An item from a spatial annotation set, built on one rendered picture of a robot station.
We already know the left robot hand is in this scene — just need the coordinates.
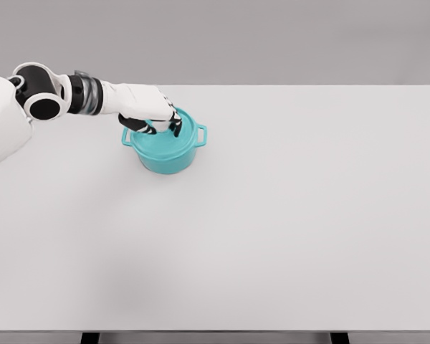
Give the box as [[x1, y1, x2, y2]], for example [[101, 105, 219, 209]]
[[117, 83, 184, 138]]

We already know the teal pot lid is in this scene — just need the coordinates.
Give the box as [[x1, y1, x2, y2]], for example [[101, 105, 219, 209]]
[[128, 106, 199, 160]]

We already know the teal pot with handles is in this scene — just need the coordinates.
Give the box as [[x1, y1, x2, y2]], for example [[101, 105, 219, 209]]
[[120, 106, 209, 176]]

